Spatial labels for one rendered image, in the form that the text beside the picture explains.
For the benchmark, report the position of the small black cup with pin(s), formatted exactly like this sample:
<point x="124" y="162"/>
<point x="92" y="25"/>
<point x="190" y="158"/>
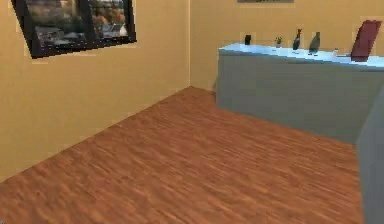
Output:
<point x="247" y="39"/>

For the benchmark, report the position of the grey counter cabinet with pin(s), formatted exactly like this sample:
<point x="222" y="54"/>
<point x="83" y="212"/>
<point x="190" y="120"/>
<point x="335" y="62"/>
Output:
<point x="300" y="90"/>

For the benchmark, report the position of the small green potted plant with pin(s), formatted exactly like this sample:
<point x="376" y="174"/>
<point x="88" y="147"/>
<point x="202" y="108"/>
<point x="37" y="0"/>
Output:
<point x="278" y="41"/>

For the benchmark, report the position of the dark bottle with red top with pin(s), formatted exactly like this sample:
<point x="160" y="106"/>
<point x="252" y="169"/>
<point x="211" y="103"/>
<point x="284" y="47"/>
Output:
<point x="297" y="40"/>

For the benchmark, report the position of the dark grey bottle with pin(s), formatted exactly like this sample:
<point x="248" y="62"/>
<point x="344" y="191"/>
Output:
<point x="314" y="44"/>

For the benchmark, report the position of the black framed window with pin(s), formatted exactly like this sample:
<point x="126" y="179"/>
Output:
<point x="80" y="25"/>

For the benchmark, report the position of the small white object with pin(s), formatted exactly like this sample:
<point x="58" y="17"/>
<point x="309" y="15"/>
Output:
<point x="335" y="52"/>

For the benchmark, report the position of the dark red board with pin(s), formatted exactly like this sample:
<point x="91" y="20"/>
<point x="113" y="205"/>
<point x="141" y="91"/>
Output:
<point x="365" y="40"/>

